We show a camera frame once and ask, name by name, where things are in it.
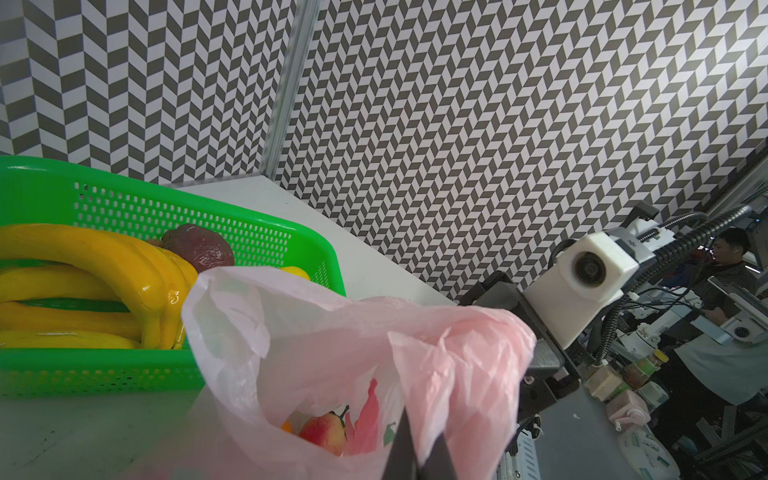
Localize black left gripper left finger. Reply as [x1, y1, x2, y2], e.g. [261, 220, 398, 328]
[382, 410, 418, 480]

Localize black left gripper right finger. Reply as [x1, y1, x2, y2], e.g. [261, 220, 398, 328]
[422, 433, 458, 480]

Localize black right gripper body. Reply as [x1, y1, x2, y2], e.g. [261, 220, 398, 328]
[458, 270, 581, 420]

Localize pink plastic bag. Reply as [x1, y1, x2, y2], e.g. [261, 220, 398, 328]
[126, 267, 536, 479]

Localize yellow fake lemon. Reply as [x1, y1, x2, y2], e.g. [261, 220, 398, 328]
[280, 266, 311, 280]

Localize dark purple fake fruit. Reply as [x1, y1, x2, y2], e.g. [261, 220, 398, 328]
[160, 223, 235, 273]

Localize yellow fake banana bunch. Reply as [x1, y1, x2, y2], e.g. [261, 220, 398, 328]
[1, 224, 198, 350]

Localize cluttered background workbench items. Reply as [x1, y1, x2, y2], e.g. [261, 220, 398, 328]
[584, 281, 768, 480]

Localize seated person in background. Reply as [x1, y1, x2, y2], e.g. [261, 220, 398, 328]
[650, 226, 768, 445]

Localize green plastic basket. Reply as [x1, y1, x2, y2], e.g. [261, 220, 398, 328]
[1, 156, 345, 399]

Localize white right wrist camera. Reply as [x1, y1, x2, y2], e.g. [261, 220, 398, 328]
[523, 228, 655, 349]

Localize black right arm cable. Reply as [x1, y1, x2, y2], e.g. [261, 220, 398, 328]
[590, 203, 754, 367]

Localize aluminium corner post right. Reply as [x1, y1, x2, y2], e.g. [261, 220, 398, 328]
[259, 0, 323, 181]

